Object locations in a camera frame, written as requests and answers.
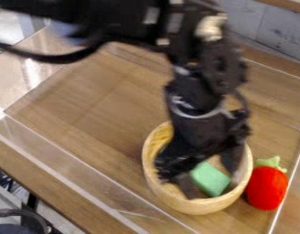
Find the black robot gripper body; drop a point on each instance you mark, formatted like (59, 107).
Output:
(202, 135)

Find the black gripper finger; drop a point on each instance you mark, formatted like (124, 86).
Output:
(231, 158)
(188, 187)

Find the green rectangular stick block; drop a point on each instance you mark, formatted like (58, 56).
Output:
(210, 179)

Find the brown wooden bowl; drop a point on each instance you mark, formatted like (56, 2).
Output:
(184, 198)

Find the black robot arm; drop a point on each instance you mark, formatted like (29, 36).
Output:
(188, 31)

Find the red toy strawberry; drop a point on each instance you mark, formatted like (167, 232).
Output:
(269, 182)

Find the black table clamp base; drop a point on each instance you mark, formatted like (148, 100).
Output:
(21, 220)

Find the clear acrylic tray enclosure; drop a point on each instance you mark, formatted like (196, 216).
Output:
(75, 122)

